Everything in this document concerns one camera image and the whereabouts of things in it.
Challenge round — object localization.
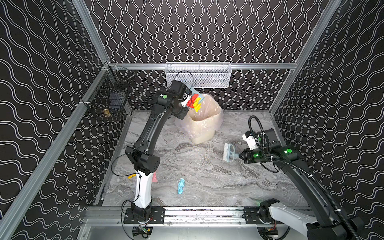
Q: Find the teal dustpan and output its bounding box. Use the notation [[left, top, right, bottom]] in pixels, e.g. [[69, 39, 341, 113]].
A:
[[187, 88, 205, 112]]

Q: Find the teal hand brush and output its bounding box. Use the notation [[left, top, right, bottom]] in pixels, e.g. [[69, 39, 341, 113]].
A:
[[223, 143, 239, 163]]

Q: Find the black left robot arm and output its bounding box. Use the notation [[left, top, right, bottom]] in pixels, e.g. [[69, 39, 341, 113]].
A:
[[125, 80, 191, 223]]

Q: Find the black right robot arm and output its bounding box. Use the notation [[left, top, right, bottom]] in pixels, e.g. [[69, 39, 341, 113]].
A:
[[239, 116, 364, 240]]

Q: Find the beige trash bin with liner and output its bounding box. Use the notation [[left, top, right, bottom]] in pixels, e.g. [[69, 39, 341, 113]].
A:
[[175, 94, 224, 144]]

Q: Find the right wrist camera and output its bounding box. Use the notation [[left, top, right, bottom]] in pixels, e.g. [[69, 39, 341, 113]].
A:
[[242, 131, 260, 151]]

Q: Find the white mesh wall basket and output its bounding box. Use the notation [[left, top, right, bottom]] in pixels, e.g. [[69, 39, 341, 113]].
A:
[[165, 62, 232, 89]]

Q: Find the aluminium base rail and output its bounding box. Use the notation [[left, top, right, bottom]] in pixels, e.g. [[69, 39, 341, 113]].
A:
[[83, 207, 265, 227]]

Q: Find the black wire wall basket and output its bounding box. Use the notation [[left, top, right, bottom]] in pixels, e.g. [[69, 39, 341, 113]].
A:
[[86, 66, 137, 122]]

